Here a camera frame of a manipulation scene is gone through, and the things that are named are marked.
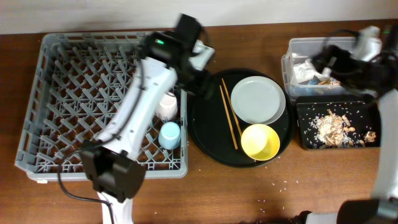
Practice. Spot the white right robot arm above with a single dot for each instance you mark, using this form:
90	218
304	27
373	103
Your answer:
378	74

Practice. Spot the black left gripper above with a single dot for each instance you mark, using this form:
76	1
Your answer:
197	83

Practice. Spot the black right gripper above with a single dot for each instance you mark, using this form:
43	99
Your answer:
338	56

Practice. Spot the food scraps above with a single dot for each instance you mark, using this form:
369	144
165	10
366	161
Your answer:
331	130

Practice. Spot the black rectangular bin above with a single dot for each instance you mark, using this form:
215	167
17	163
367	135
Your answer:
361	111

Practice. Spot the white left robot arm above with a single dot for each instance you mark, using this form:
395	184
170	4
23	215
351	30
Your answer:
165	59

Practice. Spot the clear plastic waste bin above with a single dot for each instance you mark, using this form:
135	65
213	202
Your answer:
300	49

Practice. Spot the gold foil wrapper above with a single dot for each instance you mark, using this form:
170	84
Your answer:
330	81

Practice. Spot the crumpled white paper waste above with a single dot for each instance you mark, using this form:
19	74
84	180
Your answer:
305	71

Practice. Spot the round black tray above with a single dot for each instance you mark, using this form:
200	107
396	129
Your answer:
209	128

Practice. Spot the pink cup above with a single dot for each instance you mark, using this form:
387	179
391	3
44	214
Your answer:
167	108

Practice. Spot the grey plastic dishwasher rack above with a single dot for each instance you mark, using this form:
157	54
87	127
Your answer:
79	83

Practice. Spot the white plate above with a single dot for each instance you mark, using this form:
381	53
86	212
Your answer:
258	100

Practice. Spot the blue cup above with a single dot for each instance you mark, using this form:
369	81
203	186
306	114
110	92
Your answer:
169	136

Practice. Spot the yellow bowl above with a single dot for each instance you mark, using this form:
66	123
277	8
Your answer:
260	142

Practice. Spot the wooden chopstick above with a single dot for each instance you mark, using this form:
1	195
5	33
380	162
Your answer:
230	103
228	118

